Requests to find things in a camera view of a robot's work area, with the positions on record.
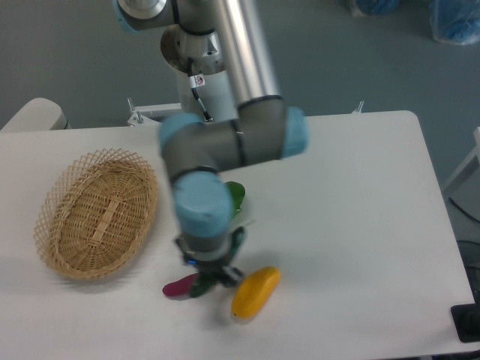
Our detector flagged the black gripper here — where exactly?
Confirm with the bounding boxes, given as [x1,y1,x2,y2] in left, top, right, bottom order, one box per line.
[175,237,244,289]

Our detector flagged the green cucumber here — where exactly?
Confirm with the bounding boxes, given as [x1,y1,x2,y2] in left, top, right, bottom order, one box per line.
[189,226,246,298]

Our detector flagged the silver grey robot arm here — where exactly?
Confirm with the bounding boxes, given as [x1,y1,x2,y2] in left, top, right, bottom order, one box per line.
[112,1,308,290]

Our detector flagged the woven wicker basket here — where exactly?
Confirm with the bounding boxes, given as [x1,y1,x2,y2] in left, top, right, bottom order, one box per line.
[34,148,158,280]

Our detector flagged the yellow mango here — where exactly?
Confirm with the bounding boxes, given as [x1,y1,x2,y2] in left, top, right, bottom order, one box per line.
[231,266,281,320]

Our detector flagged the purple sweet potato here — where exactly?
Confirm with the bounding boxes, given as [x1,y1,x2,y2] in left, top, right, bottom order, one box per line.
[162,273,199,298]

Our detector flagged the green bok choy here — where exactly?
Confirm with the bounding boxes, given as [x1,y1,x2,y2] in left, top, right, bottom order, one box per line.
[225,181,257,230]

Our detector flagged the white chair armrest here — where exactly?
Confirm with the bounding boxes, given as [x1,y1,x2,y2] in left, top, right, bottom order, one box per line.
[1,97,71,134]

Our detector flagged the black device at edge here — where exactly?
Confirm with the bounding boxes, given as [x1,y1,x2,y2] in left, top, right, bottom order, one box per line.
[451,304,479,343]

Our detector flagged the white furniture leg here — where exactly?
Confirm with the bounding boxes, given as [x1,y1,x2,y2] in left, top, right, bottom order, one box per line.
[442,127,479,196]

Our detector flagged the blue plastic bag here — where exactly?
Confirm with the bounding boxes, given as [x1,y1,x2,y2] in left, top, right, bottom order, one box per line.
[429,0,479,46]

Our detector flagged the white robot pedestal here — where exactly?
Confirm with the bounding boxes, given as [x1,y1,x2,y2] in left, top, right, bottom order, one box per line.
[126,24,241,128]

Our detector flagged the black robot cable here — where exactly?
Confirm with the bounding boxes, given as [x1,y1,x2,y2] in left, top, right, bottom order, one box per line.
[186,58,215,123]

